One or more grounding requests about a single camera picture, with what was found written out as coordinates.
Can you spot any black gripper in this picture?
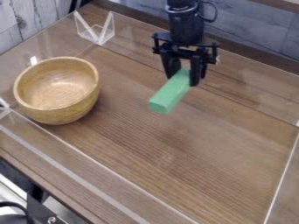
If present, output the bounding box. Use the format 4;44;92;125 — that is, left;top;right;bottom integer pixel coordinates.
152;5;219;87

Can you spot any green rectangular block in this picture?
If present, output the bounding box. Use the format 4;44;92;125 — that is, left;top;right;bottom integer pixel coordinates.
149;69;191;114

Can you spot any wooden bowl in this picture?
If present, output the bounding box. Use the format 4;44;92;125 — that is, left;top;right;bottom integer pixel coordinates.
13;56;100;125

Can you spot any clear acrylic corner bracket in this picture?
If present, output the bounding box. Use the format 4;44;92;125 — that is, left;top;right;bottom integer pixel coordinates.
73;10;114;46

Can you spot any clear acrylic enclosure wall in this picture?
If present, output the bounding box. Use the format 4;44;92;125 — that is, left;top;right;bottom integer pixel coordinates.
0;16;299;224

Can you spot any black metal table bracket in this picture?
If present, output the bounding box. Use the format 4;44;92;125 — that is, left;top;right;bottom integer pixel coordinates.
26;185;68;224

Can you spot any black cable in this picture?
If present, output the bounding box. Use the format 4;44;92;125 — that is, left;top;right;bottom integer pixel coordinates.
0;200;33;224

